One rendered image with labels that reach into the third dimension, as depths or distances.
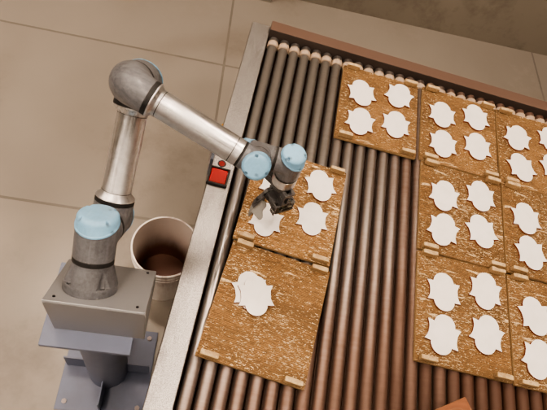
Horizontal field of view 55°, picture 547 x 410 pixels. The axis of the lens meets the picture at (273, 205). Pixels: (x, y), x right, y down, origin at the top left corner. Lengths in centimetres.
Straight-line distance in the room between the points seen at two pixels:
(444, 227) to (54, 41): 259
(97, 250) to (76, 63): 216
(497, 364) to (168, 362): 109
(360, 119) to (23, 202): 175
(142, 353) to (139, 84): 153
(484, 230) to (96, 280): 144
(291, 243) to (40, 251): 142
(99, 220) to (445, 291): 120
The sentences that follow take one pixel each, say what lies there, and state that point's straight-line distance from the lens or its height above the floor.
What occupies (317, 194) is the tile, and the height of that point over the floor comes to 95.
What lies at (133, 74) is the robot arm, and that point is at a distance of 142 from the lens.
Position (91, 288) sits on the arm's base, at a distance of 154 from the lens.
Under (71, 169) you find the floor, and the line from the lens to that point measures 306.
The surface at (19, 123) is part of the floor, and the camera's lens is 327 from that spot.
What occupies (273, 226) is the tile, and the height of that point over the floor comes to 95.
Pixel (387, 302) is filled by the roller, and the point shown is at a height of 92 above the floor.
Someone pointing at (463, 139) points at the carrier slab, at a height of 94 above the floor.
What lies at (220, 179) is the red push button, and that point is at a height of 93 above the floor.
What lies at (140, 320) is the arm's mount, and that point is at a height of 105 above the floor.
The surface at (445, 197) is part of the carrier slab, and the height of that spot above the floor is 95.
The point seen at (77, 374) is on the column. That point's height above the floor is 1.
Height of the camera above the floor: 256
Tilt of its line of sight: 58 degrees down
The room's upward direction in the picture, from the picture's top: 24 degrees clockwise
